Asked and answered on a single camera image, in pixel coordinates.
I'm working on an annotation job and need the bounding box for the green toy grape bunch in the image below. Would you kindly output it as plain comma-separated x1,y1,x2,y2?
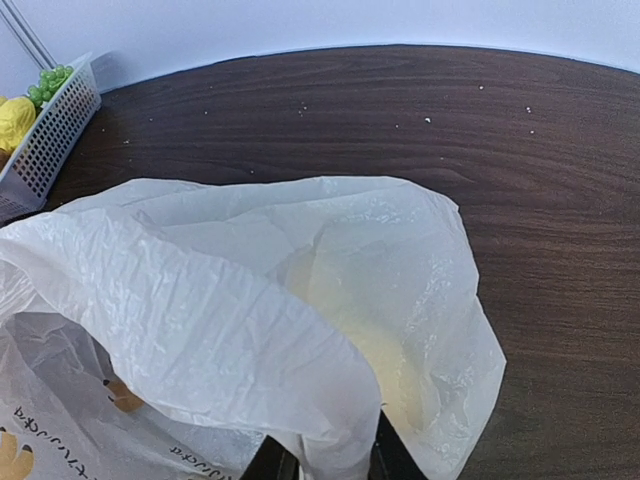
27,65,74,108

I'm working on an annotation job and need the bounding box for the left aluminium frame post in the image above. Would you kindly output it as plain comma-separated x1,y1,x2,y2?
1,0,57,70

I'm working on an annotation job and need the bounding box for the cream printed plastic bag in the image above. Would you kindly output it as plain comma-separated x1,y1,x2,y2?
1,177,506,479

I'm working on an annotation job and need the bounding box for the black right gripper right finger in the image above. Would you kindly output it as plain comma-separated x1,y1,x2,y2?
368,411,425,480

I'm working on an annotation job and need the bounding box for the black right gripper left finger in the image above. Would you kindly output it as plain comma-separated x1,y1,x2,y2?
240,436,300,480

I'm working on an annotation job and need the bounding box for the white perforated plastic basket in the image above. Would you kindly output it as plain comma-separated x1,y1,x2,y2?
1,53,102,221

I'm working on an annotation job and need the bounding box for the large yellow toy lemon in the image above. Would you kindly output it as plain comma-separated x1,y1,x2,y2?
0,96,36,154

